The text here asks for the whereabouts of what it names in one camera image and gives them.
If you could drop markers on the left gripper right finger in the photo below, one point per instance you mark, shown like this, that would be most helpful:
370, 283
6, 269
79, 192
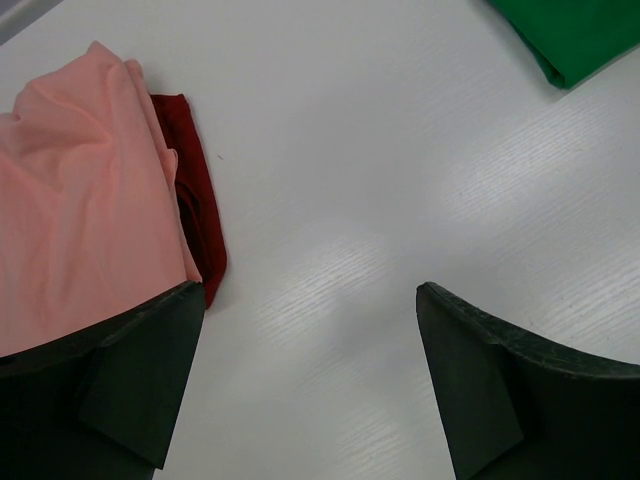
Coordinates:
515, 405

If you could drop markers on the pink folded t shirt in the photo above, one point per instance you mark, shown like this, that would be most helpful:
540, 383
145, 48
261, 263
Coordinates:
90, 224

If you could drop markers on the dark red folded t shirt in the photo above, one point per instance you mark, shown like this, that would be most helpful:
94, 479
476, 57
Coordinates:
198, 207

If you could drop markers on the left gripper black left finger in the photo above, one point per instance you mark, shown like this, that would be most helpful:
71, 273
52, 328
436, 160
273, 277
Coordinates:
101, 403

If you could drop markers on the green t shirt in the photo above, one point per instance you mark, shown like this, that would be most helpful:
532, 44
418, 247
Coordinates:
571, 40

